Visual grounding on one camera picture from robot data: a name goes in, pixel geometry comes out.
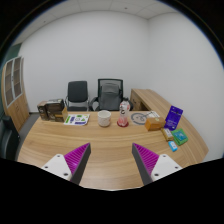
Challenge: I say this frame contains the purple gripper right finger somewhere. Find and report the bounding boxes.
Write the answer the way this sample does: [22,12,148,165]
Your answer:
[132,143,182,185]

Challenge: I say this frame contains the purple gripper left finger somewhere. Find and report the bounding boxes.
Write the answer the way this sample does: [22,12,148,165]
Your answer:
[42,143,91,185]

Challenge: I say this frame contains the clear plastic water bottle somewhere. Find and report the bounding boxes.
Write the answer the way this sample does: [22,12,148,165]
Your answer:
[118,98,130,124]

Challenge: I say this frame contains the small blue white box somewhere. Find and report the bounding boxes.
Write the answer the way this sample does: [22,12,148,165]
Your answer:
[168,141,178,152]

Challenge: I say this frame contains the small tan packet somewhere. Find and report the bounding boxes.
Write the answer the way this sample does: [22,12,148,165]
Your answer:
[161,128,174,141]

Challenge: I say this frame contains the green box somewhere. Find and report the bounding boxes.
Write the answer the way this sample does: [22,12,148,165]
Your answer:
[172,128,188,146]

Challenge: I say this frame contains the white green leaflet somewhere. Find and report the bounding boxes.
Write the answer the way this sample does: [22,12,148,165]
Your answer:
[64,114,90,126]

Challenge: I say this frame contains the round grey white coaster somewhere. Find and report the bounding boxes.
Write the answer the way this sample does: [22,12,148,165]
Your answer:
[130,112,149,125]

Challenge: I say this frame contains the red round coaster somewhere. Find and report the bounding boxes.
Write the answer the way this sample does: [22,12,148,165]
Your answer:
[117,121,129,128]

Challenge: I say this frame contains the purple standing booklet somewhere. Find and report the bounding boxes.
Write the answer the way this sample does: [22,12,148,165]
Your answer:
[165,106,183,131]

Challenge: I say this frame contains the white ceramic mug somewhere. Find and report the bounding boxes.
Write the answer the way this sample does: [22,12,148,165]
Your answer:
[98,110,111,127]

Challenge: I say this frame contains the dark brown boxes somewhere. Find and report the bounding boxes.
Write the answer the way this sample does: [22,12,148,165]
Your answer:
[37,99,68,122]

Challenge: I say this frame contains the black visitor chair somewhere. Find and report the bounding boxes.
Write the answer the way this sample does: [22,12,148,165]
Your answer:
[65,81,89,111]

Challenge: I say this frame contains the wooden side desk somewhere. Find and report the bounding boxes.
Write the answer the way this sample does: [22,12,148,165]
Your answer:
[130,89,171,112]

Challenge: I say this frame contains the black chair at left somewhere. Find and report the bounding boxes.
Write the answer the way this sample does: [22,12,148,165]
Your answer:
[0,115,20,161]

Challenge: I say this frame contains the grey mesh office chair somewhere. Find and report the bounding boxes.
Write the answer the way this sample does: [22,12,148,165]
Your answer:
[89,78,125,111]

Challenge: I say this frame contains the wooden cabinet with glass doors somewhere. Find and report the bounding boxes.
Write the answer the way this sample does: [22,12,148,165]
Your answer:
[1,57,29,130]

